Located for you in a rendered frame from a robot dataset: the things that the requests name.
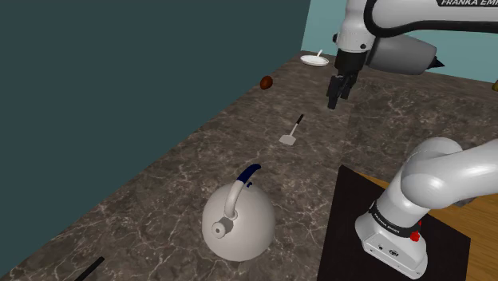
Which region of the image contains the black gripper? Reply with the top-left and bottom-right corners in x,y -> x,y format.
326,49 -> 370,111

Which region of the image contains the black flat stick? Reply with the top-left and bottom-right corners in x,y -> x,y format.
73,255 -> 106,281

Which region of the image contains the silver spatula with black handle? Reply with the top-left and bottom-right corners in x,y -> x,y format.
278,113 -> 306,147

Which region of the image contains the white kettle with blue handle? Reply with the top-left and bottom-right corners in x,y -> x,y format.
200,163 -> 277,263

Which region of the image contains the white plate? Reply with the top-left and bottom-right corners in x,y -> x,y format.
299,54 -> 330,68

